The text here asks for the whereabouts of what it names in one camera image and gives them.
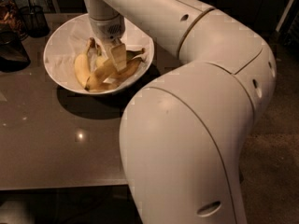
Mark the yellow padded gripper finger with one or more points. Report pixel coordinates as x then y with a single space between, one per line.
117 54

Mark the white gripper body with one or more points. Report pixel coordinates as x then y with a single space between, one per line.
106 29

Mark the jar with brown contents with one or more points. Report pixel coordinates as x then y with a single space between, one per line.
10 15

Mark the dark glass container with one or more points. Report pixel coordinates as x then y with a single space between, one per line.
13 56

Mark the long banana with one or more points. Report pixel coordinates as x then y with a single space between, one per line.
100 79

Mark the white paper bowl liner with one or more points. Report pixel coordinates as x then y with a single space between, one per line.
71 38

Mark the black mesh pen cup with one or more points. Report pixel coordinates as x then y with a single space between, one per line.
34 20

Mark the white bowl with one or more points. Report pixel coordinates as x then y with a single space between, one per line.
59 75

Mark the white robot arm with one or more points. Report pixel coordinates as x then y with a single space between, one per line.
181 135

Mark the right small banana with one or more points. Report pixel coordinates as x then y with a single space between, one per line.
131 68

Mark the left curved banana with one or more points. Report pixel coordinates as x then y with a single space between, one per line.
82 63

